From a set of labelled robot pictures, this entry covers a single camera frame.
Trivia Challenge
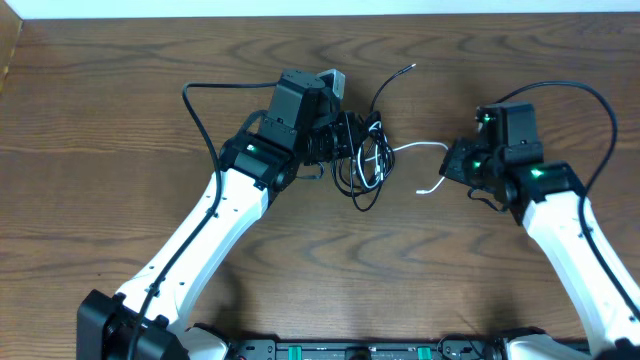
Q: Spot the white usb cable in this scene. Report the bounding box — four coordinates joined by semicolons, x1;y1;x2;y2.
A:
355;121;450;196

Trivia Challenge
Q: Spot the black usb cable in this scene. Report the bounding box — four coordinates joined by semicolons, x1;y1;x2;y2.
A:
329;63;417;213

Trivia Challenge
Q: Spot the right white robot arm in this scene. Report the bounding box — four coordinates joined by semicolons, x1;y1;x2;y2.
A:
439;102;639;359

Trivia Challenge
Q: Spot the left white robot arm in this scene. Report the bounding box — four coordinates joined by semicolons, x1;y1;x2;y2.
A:
76;69;363;360

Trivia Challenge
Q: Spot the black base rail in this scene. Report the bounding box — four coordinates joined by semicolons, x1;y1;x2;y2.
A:
225;335;512;360

